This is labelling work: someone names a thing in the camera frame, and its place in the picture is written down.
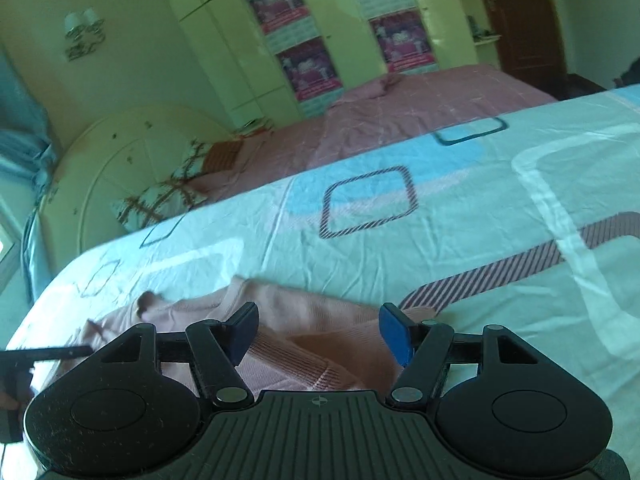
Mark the pale green wardrobe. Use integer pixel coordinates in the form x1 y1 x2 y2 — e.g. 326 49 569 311
144 0 502 122

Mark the pink sweater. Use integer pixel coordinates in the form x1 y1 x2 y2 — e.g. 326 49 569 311
79 275 439 397

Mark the white brown patterned pillow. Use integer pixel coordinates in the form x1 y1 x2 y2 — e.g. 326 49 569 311
111 177 202 234
169 139 217 197

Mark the pink cloth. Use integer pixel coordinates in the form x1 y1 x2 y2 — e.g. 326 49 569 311
369 74 402 99

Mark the wall lamp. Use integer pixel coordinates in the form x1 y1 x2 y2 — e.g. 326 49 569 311
64 6 107 62

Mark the brown striped pillow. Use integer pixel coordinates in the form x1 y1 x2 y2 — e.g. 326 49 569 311
204 136 252 177

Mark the blue patterned bed sheet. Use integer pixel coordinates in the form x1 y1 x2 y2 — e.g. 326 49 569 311
0 85 640 480

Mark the white headboard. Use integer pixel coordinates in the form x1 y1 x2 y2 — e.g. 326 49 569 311
39 102 237 252

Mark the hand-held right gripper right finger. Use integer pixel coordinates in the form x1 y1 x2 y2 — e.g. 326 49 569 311
378 302 549 407

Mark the blue curtain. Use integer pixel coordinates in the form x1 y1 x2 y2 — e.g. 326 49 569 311
0 49 57 307

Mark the pink bedspread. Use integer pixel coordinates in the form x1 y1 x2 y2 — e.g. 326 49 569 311
199 62 559 202

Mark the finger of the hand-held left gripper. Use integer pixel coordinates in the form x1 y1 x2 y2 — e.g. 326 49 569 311
0 343 94 362

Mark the pink wall poster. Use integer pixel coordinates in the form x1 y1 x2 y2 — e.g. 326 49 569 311
243 0 314 37
368 9 439 74
274 36 344 104

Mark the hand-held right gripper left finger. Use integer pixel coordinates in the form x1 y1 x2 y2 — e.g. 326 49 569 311
87 302 260 409

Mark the brown wooden door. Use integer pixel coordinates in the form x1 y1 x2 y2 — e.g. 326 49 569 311
469 0 569 92

